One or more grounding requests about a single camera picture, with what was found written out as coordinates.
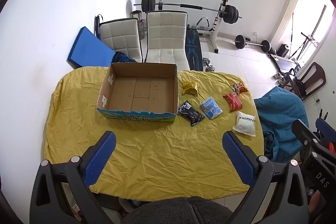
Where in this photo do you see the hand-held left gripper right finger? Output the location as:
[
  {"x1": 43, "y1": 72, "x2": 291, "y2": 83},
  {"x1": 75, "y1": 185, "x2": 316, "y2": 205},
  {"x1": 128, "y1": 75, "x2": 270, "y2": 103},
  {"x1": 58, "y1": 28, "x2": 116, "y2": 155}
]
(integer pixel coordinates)
[{"x1": 222, "y1": 130, "x2": 310, "y2": 224}]

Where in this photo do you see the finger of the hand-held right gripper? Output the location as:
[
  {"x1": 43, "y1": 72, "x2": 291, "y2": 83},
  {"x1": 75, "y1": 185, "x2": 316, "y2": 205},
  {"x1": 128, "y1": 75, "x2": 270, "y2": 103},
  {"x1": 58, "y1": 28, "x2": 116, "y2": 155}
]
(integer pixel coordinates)
[
  {"x1": 291, "y1": 119, "x2": 323, "y2": 154},
  {"x1": 315, "y1": 117, "x2": 336, "y2": 141}
]

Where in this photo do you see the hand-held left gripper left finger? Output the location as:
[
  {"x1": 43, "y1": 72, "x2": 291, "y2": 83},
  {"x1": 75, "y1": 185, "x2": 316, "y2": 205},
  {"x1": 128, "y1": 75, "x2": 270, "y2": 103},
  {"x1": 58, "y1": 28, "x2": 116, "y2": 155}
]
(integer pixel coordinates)
[{"x1": 30, "y1": 130, "x2": 117, "y2": 224}]

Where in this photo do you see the white foam pouch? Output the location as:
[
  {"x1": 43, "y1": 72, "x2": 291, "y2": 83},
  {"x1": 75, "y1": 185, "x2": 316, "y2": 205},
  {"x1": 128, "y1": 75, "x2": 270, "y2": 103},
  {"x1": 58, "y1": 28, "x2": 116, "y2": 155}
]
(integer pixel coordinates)
[{"x1": 232, "y1": 111, "x2": 256, "y2": 137}]

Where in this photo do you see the red snack packet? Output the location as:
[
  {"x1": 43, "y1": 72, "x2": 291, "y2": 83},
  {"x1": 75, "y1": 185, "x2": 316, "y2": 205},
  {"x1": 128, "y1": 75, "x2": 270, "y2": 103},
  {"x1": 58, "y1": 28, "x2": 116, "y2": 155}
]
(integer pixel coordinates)
[{"x1": 223, "y1": 92, "x2": 242, "y2": 112}]

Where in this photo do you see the light blue snack packet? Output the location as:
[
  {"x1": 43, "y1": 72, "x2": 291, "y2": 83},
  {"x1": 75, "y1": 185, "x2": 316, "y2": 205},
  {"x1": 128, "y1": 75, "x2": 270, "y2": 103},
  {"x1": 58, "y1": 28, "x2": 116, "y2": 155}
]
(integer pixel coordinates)
[{"x1": 200, "y1": 97, "x2": 223, "y2": 119}]

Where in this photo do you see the black snack packet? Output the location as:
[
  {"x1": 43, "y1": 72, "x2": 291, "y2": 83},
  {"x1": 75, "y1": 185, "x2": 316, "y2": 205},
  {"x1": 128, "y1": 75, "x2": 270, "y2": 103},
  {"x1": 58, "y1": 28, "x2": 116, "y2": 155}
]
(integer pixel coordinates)
[{"x1": 177, "y1": 101, "x2": 205, "y2": 127}]

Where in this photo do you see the orange panda snack packet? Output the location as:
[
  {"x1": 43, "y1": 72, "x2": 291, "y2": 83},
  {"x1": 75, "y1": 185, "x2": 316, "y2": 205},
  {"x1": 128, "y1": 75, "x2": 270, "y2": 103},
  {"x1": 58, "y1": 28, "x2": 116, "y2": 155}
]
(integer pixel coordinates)
[{"x1": 231, "y1": 82, "x2": 248, "y2": 94}]

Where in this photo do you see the cardboard box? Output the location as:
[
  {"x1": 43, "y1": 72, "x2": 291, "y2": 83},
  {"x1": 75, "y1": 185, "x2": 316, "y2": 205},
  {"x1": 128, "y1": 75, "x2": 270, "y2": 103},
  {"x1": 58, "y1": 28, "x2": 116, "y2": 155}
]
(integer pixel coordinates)
[{"x1": 96, "y1": 62, "x2": 178, "y2": 123}]

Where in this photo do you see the yellow snack packet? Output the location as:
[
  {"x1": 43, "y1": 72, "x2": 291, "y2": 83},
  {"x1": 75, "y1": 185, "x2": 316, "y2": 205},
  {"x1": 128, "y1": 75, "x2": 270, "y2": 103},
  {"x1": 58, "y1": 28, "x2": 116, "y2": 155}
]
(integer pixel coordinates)
[{"x1": 182, "y1": 80, "x2": 199, "y2": 96}]

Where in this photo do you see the teal blanket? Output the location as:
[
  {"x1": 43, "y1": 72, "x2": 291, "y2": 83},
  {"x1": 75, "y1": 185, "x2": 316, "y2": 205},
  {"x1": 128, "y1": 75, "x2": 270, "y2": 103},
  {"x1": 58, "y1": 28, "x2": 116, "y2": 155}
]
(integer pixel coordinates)
[{"x1": 253, "y1": 87, "x2": 310, "y2": 164}]

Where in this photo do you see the dark wooden chair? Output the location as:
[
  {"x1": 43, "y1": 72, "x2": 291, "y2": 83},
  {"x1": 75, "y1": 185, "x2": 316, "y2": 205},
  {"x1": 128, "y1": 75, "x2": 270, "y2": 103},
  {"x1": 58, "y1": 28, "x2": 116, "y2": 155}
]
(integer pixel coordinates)
[{"x1": 278, "y1": 62, "x2": 326, "y2": 101}]

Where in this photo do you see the yellow tablecloth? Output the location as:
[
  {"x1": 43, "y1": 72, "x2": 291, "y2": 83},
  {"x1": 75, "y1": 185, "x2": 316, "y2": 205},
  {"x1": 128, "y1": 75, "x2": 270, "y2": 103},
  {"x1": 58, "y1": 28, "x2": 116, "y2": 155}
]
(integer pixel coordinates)
[{"x1": 44, "y1": 66, "x2": 264, "y2": 201}]

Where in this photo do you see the grey fleece clothing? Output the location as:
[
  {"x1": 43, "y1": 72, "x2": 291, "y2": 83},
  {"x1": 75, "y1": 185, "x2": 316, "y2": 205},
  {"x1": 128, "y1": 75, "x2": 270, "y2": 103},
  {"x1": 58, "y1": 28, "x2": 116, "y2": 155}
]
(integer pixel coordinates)
[{"x1": 122, "y1": 196, "x2": 234, "y2": 224}]

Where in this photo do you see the black speaker box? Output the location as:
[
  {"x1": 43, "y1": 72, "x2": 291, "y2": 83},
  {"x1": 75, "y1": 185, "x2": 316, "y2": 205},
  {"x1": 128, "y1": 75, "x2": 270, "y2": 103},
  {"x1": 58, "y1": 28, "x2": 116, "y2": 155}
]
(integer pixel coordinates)
[{"x1": 278, "y1": 43, "x2": 290, "y2": 58}]

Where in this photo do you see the chrome dumbbell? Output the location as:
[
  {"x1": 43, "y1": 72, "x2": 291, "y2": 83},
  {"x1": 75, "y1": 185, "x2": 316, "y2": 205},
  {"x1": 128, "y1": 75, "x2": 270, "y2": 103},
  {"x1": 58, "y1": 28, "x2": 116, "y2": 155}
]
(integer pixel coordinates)
[{"x1": 202, "y1": 57, "x2": 216, "y2": 73}]

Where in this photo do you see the dark blue knitted cloth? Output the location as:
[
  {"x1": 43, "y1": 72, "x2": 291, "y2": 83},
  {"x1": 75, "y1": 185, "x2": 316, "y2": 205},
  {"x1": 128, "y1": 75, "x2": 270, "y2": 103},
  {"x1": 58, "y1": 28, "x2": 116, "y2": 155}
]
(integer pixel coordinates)
[{"x1": 113, "y1": 51, "x2": 137, "y2": 63}]

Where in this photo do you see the blue foam mat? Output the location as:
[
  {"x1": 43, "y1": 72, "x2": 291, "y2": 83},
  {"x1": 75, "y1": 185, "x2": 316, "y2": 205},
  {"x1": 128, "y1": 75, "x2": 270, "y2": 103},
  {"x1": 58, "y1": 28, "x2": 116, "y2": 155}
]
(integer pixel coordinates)
[{"x1": 66, "y1": 27, "x2": 116, "y2": 69}]

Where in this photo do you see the short barbell with black plates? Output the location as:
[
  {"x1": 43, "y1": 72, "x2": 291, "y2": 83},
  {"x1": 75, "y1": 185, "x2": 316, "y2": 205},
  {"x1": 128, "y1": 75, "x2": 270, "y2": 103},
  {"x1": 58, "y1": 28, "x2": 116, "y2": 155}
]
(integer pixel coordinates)
[{"x1": 234, "y1": 34, "x2": 271, "y2": 52}]

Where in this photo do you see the black and blue weight bench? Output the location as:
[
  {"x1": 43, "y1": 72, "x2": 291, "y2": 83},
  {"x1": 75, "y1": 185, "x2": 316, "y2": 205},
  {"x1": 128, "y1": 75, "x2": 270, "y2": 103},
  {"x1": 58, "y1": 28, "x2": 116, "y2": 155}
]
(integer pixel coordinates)
[{"x1": 185, "y1": 26, "x2": 204, "y2": 72}]

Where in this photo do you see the white padded chair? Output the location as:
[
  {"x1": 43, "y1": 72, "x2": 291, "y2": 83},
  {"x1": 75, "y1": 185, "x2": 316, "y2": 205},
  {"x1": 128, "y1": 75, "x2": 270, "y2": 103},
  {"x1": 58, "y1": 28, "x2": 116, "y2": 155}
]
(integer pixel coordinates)
[
  {"x1": 144, "y1": 11, "x2": 189, "y2": 71},
  {"x1": 99, "y1": 18, "x2": 143, "y2": 63}
]

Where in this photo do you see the blender jar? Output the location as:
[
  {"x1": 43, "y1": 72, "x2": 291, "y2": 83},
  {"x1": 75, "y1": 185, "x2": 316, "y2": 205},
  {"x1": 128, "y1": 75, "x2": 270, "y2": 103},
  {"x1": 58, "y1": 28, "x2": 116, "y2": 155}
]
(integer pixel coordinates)
[{"x1": 131, "y1": 10, "x2": 147, "y2": 39}]

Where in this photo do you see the long barbell with black plates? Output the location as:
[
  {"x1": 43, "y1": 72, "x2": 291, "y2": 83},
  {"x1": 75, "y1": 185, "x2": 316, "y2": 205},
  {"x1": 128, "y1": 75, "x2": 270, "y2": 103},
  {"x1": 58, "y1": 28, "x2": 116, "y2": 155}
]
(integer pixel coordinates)
[{"x1": 134, "y1": 0, "x2": 242, "y2": 24}]

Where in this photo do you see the grey curved exercise frame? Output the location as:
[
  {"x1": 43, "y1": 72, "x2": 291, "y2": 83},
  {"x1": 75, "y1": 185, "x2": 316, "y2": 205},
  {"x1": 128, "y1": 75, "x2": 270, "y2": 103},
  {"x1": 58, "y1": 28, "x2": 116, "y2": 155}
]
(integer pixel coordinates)
[{"x1": 196, "y1": 17, "x2": 210, "y2": 31}]

